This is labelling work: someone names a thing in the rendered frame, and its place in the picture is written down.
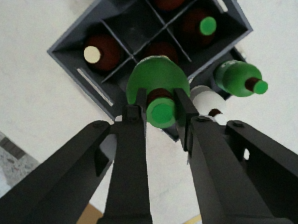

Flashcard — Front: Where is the white bottle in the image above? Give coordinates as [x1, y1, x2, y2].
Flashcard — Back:
[190, 86, 227, 125]

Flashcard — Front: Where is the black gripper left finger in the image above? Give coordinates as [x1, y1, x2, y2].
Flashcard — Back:
[0, 88, 153, 224]

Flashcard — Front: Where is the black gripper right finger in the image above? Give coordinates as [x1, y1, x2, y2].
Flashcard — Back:
[173, 88, 298, 224]

